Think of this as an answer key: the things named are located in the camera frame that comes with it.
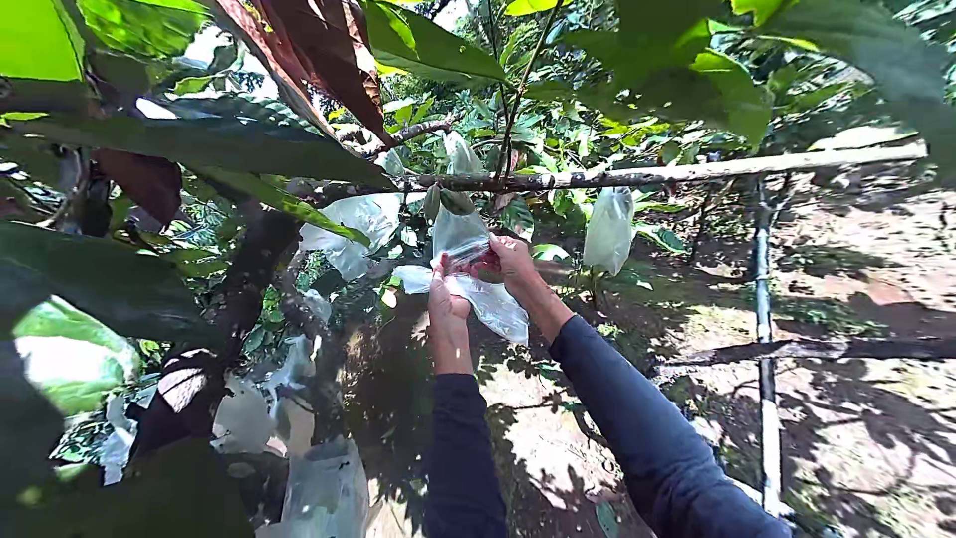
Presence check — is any cluster of big green leaves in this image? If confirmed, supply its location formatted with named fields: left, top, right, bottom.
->
left=0, top=0, right=404, bottom=538

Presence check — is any person's right hand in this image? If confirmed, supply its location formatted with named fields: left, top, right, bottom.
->
left=471, top=233, right=551, bottom=300

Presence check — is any person's left forearm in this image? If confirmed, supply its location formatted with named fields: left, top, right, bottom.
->
left=423, top=340, right=509, bottom=538

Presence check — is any thin upright pole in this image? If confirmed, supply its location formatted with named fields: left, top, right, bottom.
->
left=753, top=175, right=783, bottom=518

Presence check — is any small dark red leaf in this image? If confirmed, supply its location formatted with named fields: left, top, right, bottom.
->
left=91, top=147, right=183, bottom=229

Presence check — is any dense green foliage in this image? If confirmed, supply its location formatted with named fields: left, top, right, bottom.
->
left=310, top=0, right=956, bottom=263

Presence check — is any long horizontal wooden branch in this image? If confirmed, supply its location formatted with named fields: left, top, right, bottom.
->
left=310, top=140, right=929, bottom=207

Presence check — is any clear plastic bag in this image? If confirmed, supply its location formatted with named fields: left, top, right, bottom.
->
left=392, top=203, right=530, bottom=347

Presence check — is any person's right forearm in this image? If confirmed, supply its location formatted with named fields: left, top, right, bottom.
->
left=523, top=278, right=793, bottom=538

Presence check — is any person's left hand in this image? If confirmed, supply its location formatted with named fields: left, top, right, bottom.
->
left=428, top=253, right=473, bottom=346

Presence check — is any thin dark twig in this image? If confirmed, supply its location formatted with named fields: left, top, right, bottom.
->
left=485, top=0, right=566, bottom=182

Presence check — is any dark tree trunk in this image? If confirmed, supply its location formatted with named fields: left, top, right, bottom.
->
left=196, top=198, right=306, bottom=360

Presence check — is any large reddish-brown leaf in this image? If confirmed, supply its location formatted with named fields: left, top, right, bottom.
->
left=212, top=0, right=395, bottom=147

